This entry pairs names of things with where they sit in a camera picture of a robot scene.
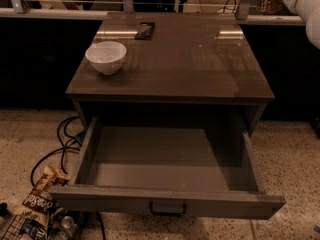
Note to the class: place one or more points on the open grey top drawer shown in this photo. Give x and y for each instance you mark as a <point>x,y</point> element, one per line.
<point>212,169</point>

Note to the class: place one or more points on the silver can in basket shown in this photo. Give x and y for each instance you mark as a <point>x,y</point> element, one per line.
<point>69,226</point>

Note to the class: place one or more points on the wire basket with snacks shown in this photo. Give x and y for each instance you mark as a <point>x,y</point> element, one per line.
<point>26,229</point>

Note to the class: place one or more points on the white ceramic bowl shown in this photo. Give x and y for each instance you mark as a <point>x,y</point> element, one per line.
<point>106,57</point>

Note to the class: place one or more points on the grey cabinet with glossy top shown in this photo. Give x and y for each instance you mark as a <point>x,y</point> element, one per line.
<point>191,58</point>

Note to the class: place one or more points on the dark snack packet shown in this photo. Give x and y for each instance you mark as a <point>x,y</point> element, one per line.
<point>145,31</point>

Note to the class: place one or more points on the brown chip bag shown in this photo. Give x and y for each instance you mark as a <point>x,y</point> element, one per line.
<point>39,202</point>

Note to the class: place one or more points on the black drawer handle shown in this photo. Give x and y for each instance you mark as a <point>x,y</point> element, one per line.
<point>166,208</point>

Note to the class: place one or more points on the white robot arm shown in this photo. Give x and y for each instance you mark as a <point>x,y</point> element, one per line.
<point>312,24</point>

